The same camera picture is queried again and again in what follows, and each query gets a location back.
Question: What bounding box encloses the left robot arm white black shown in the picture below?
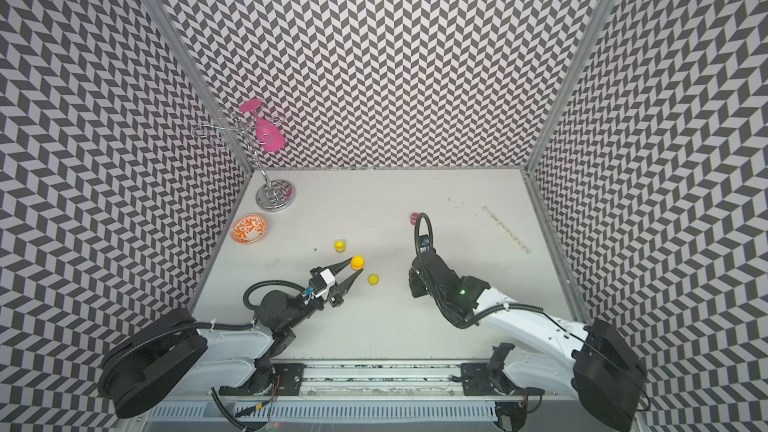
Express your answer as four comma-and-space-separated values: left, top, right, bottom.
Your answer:
97, 256, 365, 418

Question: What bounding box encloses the aluminium corner post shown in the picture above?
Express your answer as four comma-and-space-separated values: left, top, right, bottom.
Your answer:
140, 0, 253, 176
524, 0, 617, 174

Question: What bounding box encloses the aluminium corner post right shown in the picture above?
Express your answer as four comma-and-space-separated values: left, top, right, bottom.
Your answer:
524, 0, 617, 174

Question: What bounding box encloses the orange patterned ceramic bowl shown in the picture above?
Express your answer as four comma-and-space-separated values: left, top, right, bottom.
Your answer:
230, 214, 268, 245

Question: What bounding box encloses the chrome glass holder stand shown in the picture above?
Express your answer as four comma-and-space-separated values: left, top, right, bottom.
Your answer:
199, 102, 296, 213

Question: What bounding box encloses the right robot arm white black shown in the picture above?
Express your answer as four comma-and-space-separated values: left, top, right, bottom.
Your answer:
409, 250, 647, 431

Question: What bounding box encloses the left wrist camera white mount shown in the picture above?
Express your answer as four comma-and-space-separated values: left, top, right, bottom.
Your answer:
303, 267, 336, 301

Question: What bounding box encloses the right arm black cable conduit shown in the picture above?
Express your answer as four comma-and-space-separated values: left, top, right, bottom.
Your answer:
413, 212, 436, 259

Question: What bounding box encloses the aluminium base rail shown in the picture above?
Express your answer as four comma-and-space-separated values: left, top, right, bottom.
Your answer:
128, 358, 637, 403

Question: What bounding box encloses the orange paint jar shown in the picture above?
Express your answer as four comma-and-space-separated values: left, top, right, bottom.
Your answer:
350, 255, 365, 271

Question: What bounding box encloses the aluminium corner post left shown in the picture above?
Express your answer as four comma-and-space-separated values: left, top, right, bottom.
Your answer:
140, 0, 253, 176

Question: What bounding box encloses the pink plastic wine glass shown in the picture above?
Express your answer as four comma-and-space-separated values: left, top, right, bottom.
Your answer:
239, 99, 287, 153

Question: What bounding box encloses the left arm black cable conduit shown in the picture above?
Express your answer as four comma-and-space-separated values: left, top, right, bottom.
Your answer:
242, 279, 307, 313

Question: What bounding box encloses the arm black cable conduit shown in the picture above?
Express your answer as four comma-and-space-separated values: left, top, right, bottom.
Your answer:
413, 212, 436, 259
242, 279, 307, 313

